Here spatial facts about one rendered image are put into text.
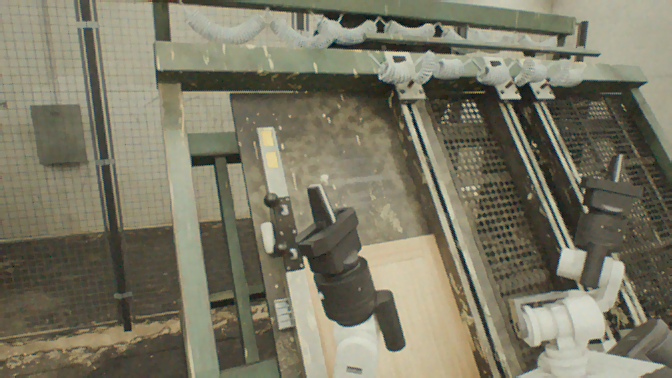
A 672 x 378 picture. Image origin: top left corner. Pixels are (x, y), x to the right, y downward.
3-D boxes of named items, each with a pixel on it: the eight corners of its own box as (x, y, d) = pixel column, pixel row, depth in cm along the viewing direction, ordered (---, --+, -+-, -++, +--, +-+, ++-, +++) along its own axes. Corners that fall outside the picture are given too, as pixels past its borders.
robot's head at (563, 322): (612, 358, 59) (599, 299, 60) (544, 367, 60) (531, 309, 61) (590, 345, 65) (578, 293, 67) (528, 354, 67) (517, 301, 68)
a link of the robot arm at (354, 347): (344, 301, 67) (337, 364, 71) (337, 336, 58) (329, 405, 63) (383, 308, 66) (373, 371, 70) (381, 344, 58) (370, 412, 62)
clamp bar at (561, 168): (631, 370, 129) (713, 369, 108) (500, 74, 167) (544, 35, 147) (648, 361, 133) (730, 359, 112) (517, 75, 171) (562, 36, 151)
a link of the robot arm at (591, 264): (620, 238, 88) (608, 286, 89) (567, 226, 94) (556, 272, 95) (627, 241, 79) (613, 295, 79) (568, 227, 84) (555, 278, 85)
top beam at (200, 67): (157, 92, 111) (155, 70, 103) (154, 64, 115) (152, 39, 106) (630, 94, 198) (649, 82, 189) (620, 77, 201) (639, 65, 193)
